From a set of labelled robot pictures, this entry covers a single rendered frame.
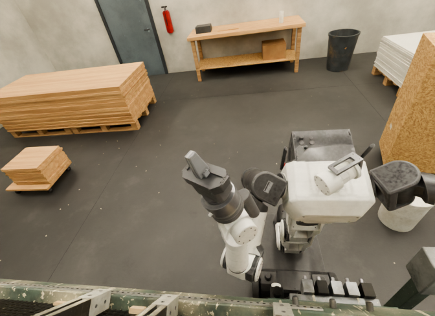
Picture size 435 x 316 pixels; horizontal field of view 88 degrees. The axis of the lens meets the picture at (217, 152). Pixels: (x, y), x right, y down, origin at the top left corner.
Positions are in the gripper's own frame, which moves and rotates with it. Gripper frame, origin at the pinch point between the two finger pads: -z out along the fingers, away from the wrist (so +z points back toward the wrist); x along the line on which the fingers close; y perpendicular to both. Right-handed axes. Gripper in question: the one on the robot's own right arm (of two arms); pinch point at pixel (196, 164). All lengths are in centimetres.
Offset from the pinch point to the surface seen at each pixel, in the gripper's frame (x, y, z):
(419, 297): 44, -33, 118
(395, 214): 25, -105, 176
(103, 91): -326, -88, 52
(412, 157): 23, -176, 183
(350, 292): 22, -15, 96
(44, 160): -297, 31, 65
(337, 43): -123, -413, 179
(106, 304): -49, 48, 53
